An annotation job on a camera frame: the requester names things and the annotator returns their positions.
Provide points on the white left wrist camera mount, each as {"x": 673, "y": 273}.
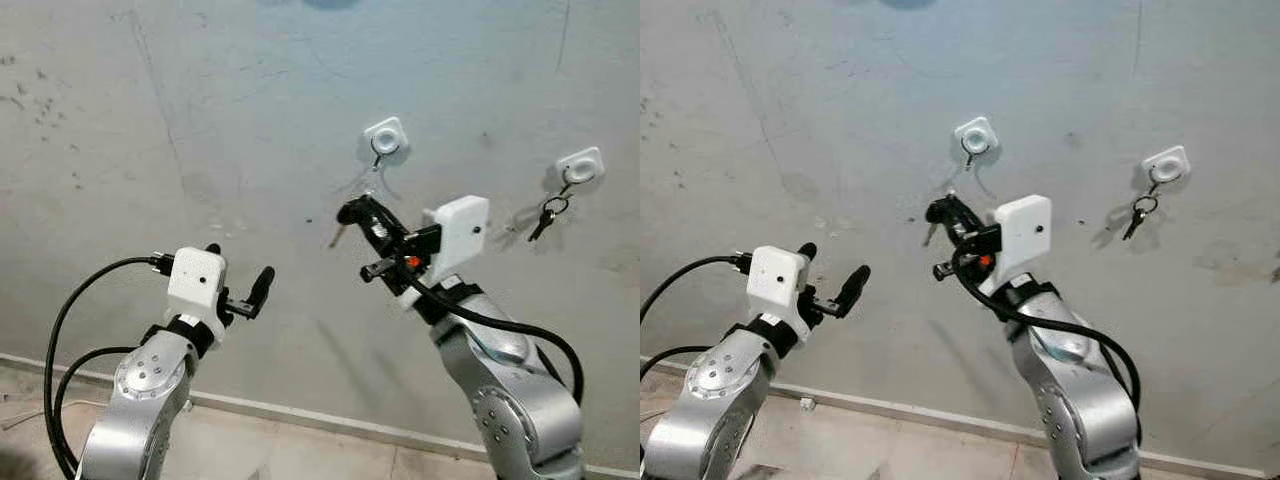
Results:
{"x": 196, "y": 283}
{"x": 777, "y": 283}

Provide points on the white square wall hook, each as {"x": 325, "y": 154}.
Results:
{"x": 1166, "y": 162}
{"x": 581, "y": 164}
{"x": 976, "y": 134}
{"x": 386, "y": 133}

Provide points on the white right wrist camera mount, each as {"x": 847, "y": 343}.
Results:
{"x": 1025, "y": 235}
{"x": 460, "y": 235}

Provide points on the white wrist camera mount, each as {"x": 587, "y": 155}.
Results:
{"x": 196, "y": 283}
{"x": 777, "y": 283}
{"x": 1025, "y": 235}
{"x": 460, "y": 235}

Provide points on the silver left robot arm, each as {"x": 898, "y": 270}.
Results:
{"x": 710, "y": 400}
{"x": 140, "y": 400}

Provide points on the white baseboard strip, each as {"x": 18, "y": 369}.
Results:
{"x": 900, "y": 415}
{"x": 300, "y": 417}

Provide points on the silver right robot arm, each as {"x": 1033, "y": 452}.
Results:
{"x": 510, "y": 400}
{"x": 1075, "y": 400}

